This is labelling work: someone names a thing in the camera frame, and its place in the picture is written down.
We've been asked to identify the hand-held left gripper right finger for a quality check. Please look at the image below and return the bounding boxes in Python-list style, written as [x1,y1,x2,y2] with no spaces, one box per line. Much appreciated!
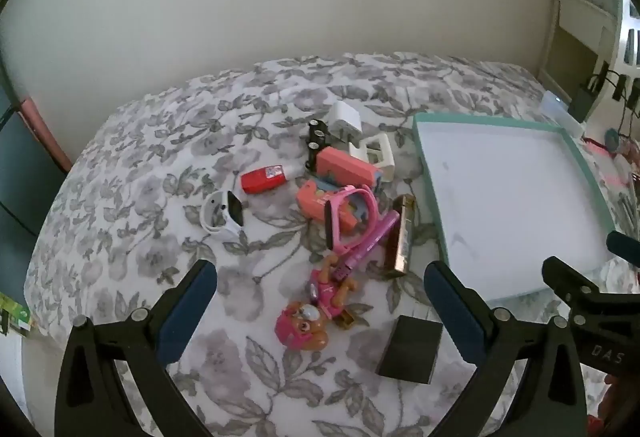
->
[424,259,588,437]

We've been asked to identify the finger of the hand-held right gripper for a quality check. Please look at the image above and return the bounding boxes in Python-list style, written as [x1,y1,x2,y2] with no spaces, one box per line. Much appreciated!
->
[542,256,640,325]
[606,232,640,268]

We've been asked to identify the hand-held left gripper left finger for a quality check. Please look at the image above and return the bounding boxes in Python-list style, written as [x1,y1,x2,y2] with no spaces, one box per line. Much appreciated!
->
[54,259,218,437]

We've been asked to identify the gold patterned lighter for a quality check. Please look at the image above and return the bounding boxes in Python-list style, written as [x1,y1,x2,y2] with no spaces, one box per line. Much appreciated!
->
[384,194,417,278]

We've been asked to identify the white smartwatch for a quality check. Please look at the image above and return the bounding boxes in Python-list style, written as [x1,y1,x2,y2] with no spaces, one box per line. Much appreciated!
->
[199,189,246,235]

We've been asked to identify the purple lighter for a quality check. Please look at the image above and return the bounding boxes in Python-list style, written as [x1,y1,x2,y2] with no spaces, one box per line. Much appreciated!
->
[334,209,401,285]

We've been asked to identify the teal rimmed white tray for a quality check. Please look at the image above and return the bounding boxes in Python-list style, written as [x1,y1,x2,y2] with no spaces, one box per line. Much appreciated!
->
[411,113,617,305]

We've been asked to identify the pink puppy toy figure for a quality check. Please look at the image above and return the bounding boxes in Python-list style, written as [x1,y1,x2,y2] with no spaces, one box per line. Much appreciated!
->
[273,253,371,353]

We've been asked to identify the pink smartwatch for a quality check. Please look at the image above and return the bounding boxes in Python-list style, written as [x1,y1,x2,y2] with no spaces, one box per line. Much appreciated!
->
[324,184,383,254]

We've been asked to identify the red squeeze bottle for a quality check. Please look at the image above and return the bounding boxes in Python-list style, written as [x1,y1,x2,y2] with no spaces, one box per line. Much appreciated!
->
[240,163,305,194]

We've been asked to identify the white plastic frame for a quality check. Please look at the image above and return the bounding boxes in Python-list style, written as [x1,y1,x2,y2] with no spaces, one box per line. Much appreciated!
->
[348,134,396,182]

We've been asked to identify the coral teal curved dispenser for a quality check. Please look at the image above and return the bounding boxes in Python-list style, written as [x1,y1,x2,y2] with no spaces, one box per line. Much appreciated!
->
[296,178,371,234]

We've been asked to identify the coral teal rectangular box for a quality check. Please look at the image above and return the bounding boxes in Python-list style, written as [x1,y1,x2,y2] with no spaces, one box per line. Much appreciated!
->
[315,146,385,190]

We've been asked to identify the person's right hand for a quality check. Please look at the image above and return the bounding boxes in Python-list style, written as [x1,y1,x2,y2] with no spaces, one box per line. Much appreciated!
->
[602,373,640,437]

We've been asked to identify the small black box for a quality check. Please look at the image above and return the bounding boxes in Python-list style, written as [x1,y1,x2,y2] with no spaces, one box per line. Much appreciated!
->
[375,315,445,385]

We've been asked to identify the grey floral blanket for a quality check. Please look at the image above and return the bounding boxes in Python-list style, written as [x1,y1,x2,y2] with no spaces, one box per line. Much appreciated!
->
[24,51,640,437]

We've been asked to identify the white device with light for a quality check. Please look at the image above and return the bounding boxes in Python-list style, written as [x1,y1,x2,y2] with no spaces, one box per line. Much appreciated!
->
[542,89,586,138]

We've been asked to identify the green packet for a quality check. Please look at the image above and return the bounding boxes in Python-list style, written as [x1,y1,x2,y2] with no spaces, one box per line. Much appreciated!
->
[0,292,38,335]

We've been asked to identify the dark cabinet door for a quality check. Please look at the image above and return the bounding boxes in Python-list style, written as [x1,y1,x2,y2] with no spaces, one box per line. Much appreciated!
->
[0,87,51,308]

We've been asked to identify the white charger adapter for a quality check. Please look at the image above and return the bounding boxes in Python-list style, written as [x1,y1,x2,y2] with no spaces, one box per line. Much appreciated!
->
[327,101,368,148]

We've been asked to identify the white bedside shelf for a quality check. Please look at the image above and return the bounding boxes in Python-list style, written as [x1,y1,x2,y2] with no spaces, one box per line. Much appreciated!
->
[537,0,626,98]

